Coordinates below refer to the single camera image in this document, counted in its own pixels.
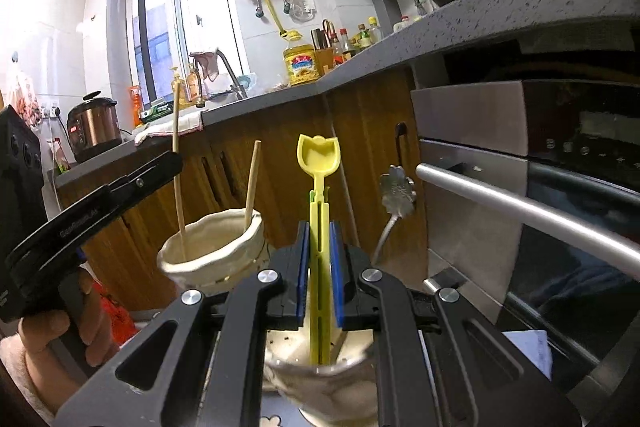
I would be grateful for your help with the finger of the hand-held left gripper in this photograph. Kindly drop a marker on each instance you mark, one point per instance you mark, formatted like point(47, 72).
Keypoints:
point(150, 177)

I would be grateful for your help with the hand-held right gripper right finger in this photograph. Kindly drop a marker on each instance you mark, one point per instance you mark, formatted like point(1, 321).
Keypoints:
point(338, 277)

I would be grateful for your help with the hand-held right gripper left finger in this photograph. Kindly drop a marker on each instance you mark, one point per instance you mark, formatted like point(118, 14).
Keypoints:
point(302, 272)

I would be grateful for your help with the cream ceramic cup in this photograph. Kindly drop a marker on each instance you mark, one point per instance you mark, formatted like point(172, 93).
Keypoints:
point(210, 237)
point(320, 392)

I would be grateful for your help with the yellow plastic spoon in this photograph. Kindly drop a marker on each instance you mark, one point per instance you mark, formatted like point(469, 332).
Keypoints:
point(318, 159)

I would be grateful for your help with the person's left forearm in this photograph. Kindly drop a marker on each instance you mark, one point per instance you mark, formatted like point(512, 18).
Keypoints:
point(15, 382)

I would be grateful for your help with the person's left hand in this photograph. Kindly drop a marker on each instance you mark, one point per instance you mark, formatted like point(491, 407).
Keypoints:
point(42, 342)

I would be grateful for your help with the colourful snack packet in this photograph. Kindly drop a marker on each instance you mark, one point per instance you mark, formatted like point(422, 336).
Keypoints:
point(60, 157)

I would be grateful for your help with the white cloth with red edge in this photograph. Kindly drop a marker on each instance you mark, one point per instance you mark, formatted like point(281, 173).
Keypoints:
point(165, 129)

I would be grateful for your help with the green box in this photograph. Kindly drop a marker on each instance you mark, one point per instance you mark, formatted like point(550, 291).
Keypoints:
point(157, 112)

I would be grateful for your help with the hanging bag of red food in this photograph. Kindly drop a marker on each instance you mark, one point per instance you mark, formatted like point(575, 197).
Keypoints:
point(22, 97)

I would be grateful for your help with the orange spray bottle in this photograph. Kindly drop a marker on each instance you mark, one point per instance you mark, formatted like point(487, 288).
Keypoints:
point(134, 107)

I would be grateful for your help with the brown electric rice cooker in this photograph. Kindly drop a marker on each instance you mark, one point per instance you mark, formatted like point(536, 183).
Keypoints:
point(92, 127)

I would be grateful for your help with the yellow pump soap bottle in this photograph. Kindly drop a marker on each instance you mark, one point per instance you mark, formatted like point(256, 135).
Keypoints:
point(176, 87)

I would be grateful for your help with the orange soap bottle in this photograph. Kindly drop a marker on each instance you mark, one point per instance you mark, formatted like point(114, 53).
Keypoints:
point(194, 84)

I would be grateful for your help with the wooden chopstick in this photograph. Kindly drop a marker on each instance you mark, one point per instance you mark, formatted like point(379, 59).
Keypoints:
point(252, 182)

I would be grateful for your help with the silver flower-shaped spoon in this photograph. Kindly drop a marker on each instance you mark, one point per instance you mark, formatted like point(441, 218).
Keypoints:
point(397, 192)

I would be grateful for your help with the pink rag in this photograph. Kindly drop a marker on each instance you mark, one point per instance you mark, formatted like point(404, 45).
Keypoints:
point(205, 64)

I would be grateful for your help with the metal kitchen faucet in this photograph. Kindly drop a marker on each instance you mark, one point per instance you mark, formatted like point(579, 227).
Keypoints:
point(232, 77)

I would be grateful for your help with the red plastic bag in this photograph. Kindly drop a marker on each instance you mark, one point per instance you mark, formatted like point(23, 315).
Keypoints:
point(117, 319)

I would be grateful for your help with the wooden base cabinet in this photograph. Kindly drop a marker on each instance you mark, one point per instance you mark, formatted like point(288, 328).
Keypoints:
point(300, 117)

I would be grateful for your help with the kitchen window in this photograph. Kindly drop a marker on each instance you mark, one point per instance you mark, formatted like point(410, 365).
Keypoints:
point(200, 7)

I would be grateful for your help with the yellow cooking oil bottle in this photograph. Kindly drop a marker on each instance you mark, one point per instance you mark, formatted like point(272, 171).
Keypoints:
point(300, 64)

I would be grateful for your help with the white paper sheet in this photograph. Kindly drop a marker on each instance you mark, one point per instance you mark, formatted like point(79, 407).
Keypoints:
point(530, 354)

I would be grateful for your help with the wooden knife block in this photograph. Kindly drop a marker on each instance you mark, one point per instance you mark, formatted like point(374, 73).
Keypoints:
point(325, 59)

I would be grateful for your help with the red-label sauce bottle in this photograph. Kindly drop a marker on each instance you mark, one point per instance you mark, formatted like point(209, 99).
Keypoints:
point(338, 54)

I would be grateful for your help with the clear plastic bag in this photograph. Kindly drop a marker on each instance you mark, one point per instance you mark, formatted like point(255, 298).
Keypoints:
point(300, 9)

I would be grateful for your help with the dark soy sauce bottle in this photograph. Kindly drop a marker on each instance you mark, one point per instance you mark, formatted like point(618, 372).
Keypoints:
point(347, 44)

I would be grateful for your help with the green-label sauce bottle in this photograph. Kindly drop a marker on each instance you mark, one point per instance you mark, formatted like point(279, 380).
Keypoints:
point(364, 37)

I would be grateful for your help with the yellow-cap sauce bottle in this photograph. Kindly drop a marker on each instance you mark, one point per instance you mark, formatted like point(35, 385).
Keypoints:
point(376, 32)

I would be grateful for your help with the white plastic bottle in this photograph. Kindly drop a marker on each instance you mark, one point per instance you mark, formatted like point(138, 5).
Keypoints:
point(407, 24)

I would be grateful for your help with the steel built-in oven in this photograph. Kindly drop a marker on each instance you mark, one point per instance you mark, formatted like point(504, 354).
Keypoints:
point(575, 132)

